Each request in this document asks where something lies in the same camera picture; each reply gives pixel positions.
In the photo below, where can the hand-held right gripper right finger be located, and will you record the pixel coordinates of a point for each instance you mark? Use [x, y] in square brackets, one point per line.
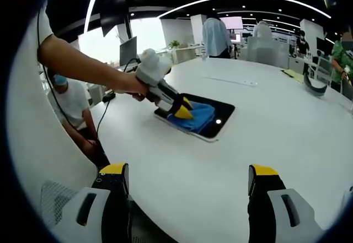
[262, 212]

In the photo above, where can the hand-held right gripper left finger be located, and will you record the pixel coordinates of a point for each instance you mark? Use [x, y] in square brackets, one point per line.
[115, 212]

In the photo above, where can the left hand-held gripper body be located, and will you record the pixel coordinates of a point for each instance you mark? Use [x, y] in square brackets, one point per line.
[151, 66]

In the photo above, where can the blue cleaning cloth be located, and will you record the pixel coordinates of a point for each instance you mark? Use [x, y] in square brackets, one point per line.
[202, 113]

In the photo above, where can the person's left hand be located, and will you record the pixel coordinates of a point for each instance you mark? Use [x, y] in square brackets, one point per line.
[135, 84]

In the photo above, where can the black computer monitor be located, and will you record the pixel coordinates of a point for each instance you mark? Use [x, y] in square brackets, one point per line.
[128, 51]

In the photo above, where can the green potted plant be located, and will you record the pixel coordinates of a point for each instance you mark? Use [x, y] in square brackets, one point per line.
[174, 44]

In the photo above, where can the black power adapter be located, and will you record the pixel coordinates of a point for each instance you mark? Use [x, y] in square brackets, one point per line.
[108, 97]

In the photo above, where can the grey office chair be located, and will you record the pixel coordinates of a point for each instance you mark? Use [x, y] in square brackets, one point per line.
[56, 201]

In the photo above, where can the black hanging panel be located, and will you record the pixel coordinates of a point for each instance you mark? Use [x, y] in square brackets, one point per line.
[114, 14]

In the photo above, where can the pink display screen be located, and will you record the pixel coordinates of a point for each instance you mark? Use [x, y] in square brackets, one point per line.
[235, 22]

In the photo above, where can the grey partition screen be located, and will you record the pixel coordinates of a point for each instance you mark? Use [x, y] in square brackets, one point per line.
[267, 53]

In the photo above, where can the person's white shirt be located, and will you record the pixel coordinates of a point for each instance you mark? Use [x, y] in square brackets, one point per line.
[36, 132]

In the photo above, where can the yellow papers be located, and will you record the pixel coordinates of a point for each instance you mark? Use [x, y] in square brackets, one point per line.
[293, 75]

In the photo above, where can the white office chair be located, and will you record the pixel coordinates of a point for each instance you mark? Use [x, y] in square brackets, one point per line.
[322, 69]

